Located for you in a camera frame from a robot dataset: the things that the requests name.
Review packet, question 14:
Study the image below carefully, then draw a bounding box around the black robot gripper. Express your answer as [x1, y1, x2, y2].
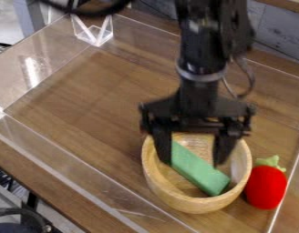
[139, 81, 256, 166]

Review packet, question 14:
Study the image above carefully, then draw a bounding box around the green rectangular stick block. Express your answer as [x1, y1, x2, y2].
[170, 141, 232, 197]

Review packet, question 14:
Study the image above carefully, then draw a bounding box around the brown wooden bowl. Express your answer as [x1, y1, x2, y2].
[142, 133, 252, 214]

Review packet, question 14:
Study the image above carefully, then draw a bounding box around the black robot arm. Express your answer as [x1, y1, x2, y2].
[141, 0, 256, 165]

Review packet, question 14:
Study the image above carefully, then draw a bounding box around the red toy strawberry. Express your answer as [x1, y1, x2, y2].
[245, 155, 289, 209]

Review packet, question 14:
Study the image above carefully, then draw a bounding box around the black table clamp base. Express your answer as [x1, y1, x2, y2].
[0, 202, 63, 233]

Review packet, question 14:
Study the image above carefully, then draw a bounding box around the clear acrylic tray enclosure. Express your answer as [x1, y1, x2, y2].
[0, 14, 299, 233]

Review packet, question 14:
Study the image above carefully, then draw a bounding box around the clear acrylic corner bracket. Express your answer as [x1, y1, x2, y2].
[71, 15, 114, 47]

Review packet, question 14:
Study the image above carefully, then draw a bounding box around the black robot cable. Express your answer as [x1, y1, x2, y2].
[38, 0, 133, 17]

